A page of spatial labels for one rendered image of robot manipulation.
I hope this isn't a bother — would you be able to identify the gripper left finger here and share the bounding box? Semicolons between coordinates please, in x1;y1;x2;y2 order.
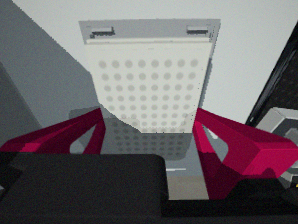
0;108;106;154

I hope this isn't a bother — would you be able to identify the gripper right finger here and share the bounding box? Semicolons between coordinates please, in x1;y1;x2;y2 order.
192;107;298;199

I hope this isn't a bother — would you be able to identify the white well plate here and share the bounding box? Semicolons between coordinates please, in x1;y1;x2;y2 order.
84;37;212;161

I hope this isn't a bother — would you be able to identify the grey tube cooling block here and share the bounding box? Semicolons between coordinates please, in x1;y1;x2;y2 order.
284;130;298;168

